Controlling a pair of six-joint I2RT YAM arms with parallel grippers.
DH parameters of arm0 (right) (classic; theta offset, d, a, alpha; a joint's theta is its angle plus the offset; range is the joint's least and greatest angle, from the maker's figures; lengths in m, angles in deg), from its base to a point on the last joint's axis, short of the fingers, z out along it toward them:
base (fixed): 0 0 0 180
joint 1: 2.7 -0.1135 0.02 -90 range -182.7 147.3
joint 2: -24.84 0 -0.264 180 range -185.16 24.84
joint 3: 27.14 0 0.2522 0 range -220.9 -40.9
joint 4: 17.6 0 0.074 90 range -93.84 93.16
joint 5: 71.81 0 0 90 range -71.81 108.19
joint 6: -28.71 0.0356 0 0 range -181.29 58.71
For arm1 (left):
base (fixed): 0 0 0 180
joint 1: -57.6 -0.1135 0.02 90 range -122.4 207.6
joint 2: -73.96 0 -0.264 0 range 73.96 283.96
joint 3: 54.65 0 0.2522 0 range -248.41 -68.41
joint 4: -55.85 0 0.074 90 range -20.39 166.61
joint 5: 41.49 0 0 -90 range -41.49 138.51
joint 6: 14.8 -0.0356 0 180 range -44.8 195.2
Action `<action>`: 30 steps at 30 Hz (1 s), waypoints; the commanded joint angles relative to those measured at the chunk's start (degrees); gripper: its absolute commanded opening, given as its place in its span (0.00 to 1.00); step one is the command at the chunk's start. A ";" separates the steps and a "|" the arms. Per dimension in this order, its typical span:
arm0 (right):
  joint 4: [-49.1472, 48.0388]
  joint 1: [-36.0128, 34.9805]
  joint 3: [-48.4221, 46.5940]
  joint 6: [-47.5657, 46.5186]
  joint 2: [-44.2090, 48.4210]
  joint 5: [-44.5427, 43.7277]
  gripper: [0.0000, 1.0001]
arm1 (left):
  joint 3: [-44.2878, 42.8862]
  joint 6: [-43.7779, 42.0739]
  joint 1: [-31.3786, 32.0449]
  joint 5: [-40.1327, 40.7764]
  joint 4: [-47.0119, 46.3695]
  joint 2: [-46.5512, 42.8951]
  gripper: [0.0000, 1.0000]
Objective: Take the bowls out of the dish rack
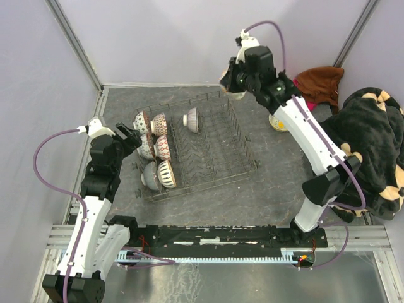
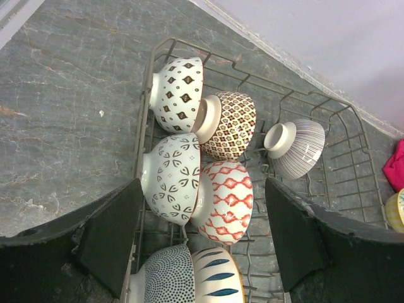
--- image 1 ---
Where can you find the black floral blanket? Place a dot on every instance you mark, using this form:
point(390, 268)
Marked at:
point(370, 126)

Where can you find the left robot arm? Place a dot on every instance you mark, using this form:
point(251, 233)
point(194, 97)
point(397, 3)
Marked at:
point(81, 274)

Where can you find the grey wire dish rack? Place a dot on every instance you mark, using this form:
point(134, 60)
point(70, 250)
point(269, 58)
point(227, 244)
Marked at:
point(217, 155)

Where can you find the red lattice pattern bowl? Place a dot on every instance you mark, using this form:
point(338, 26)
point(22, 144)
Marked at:
point(161, 148)

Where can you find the green diamond pattern bowl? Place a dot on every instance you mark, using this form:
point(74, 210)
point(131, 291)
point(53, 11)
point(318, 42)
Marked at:
point(141, 123)

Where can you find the brown cloth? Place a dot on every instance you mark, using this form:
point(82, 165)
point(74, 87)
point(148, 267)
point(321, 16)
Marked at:
point(320, 85)

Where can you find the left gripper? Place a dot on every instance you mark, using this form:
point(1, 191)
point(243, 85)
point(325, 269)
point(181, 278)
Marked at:
point(132, 141)

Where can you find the purple striped white bowl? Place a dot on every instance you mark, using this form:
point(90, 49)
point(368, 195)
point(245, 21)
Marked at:
point(191, 120)

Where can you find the pink cloth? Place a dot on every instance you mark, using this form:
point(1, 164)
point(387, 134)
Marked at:
point(311, 106)

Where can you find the light blue cable duct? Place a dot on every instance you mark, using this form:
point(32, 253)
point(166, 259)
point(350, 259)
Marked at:
point(286, 257)

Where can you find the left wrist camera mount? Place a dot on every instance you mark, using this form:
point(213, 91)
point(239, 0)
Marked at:
point(96, 127)

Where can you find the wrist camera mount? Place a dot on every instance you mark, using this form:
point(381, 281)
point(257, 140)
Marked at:
point(244, 41)
point(96, 127)

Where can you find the multicolour scale pattern bowl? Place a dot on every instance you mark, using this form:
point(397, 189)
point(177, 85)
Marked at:
point(159, 125)

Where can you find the grey speckled bowl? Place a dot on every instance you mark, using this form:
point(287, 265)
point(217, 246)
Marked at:
point(149, 177)

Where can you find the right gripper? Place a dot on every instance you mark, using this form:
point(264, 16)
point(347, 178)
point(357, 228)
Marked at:
point(228, 81)

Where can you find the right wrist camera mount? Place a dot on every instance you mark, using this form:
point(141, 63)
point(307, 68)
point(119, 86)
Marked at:
point(244, 41)

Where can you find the black striped white bowl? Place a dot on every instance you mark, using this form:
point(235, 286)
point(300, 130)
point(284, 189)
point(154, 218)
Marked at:
point(166, 175)

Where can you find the orange green leaf bowl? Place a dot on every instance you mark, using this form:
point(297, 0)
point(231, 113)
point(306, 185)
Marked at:
point(235, 96)

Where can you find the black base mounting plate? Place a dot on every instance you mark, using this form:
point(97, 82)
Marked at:
point(170, 241)

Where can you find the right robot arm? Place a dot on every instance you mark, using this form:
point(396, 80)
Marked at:
point(333, 169)

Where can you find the red green dotted bowl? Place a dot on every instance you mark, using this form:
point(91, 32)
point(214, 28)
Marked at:
point(146, 150)

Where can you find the yellow dotted bowl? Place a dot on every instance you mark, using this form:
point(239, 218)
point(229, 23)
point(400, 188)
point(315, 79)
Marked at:
point(276, 124)

